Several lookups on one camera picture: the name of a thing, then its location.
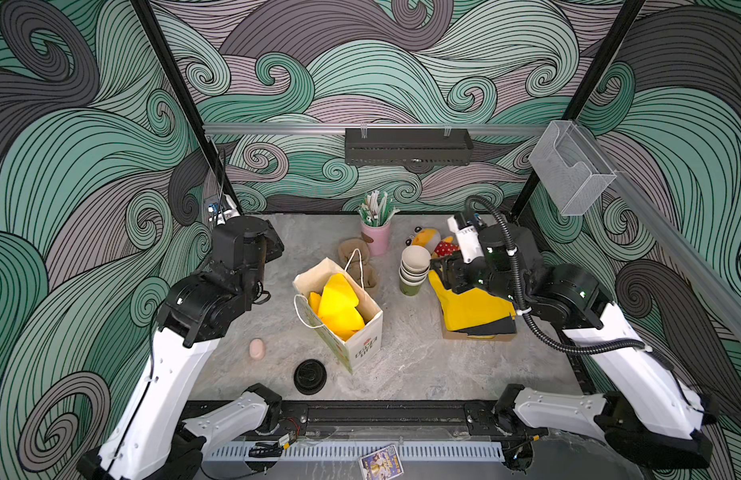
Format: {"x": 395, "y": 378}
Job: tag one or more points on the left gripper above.
{"x": 274, "y": 246}

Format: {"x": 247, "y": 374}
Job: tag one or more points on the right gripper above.
{"x": 459, "y": 276}

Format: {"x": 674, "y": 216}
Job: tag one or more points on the white paper bag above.
{"x": 365, "y": 344}

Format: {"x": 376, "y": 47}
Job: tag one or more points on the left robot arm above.
{"x": 152, "y": 440}

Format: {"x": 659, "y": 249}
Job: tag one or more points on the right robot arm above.
{"x": 651, "y": 418}

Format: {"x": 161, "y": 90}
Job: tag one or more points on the yellow napkin stack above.
{"x": 474, "y": 314}

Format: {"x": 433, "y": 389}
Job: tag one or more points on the yellow plush toy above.
{"x": 432, "y": 239}

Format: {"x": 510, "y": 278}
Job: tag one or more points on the stack of paper cups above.
{"x": 414, "y": 269}

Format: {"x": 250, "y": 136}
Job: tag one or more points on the pink small object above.
{"x": 257, "y": 349}

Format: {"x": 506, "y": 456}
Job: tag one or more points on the brown cardboard cup carrier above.
{"x": 355, "y": 256}

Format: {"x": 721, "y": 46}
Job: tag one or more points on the pink straw holder cup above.
{"x": 377, "y": 238}

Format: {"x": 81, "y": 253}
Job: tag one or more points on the wrapped straws bundle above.
{"x": 377, "y": 209}

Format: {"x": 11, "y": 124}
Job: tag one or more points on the stack of black lids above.
{"x": 310, "y": 377}

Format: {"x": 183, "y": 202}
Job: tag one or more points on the colourful card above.
{"x": 382, "y": 464}

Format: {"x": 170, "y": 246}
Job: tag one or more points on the clear acrylic wall holder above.
{"x": 572, "y": 167}

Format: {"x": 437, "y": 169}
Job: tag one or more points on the black wall shelf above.
{"x": 409, "y": 147}

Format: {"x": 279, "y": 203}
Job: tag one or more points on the white cable duct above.
{"x": 340, "y": 450}

